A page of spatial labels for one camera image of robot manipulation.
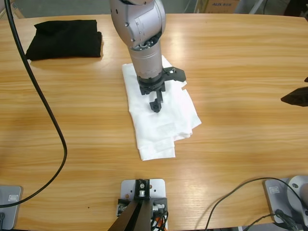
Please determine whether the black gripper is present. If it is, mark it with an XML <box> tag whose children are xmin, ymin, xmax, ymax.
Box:
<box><xmin>137</xmin><ymin>69</ymin><xmax>169</xmax><ymax>114</ymax></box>

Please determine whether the white T-shirt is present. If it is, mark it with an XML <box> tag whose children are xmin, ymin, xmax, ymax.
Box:
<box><xmin>122</xmin><ymin>55</ymin><xmax>202</xmax><ymax>162</ymax></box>

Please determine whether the black garment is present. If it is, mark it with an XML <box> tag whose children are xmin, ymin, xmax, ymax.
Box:
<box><xmin>25</xmin><ymin>19</ymin><xmax>103</xmax><ymax>61</ymax></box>

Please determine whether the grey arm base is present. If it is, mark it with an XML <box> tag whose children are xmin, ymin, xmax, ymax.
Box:
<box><xmin>0</xmin><ymin>184</ymin><xmax>24</xmax><ymax>231</ymax></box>
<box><xmin>263</xmin><ymin>175</ymin><xmax>308</xmax><ymax>224</ymax></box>

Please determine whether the cardboard box with print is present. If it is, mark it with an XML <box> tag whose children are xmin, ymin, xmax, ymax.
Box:
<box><xmin>207</xmin><ymin>0</ymin><xmax>241</xmax><ymax>14</ymax></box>

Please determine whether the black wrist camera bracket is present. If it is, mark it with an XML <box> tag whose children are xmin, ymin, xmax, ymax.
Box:
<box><xmin>162</xmin><ymin>67</ymin><xmax>187</xmax><ymax>83</ymax></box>

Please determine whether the white mount plate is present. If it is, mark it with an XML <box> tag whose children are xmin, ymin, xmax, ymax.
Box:
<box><xmin>120</xmin><ymin>178</ymin><xmax>168</xmax><ymax>231</ymax></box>

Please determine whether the long black cable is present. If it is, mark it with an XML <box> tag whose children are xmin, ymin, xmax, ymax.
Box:
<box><xmin>204</xmin><ymin>178</ymin><xmax>308</xmax><ymax>231</ymax></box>

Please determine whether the grey metal frame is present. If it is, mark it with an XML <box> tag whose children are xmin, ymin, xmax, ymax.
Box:
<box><xmin>234</xmin><ymin>0</ymin><xmax>268</xmax><ymax>14</ymax></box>

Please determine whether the thick black hanging cable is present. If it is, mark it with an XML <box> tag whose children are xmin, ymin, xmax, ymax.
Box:
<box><xmin>4</xmin><ymin>0</ymin><xmax>68</xmax><ymax>209</ymax></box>

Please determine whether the black post with brackets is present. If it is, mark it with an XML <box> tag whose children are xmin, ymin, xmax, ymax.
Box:
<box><xmin>108</xmin><ymin>178</ymin><xmax>169</xmax><ymax>231</ymax></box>

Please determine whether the thin black cable bundle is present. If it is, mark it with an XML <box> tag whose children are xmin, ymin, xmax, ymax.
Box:
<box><xmin>149</xmin><ymin>209</ymin><xmax>170</xmax><ymax>231</ymax></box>

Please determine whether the black cable with plug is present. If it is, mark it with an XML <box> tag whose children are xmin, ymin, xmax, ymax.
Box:
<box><xmin>245</xmin><ymin>208</ymin><xmax>308</xmax><ymax>231</ymax></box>

